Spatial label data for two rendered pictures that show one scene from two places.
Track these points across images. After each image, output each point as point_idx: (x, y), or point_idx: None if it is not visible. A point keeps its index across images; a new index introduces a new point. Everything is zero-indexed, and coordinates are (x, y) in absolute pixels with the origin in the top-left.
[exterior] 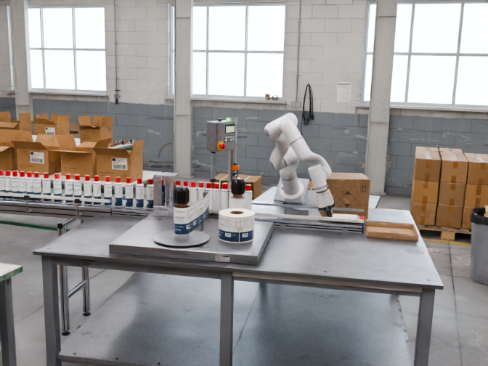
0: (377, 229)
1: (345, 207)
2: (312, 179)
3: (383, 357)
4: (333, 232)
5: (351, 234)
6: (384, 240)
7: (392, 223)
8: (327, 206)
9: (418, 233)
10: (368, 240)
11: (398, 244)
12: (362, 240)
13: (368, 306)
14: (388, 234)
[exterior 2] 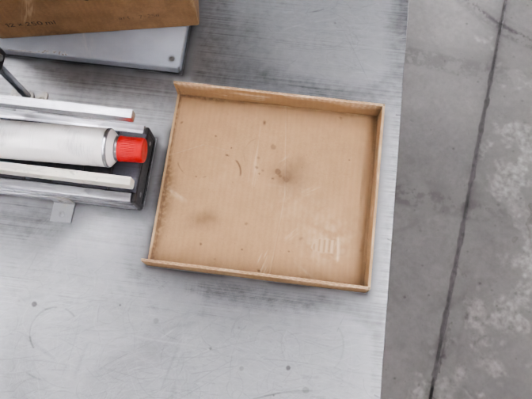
0: (220, 149)
1: (78, 1)
2: None
3: None
4: (15, 211)
5: (85, 234)
6: (215, 305)
7: (291, 98)
8: None
9: (392, 172)
10: (146, 302)
11: (266, 353)
12: (120, 306)
13: None
14: (237, 274)
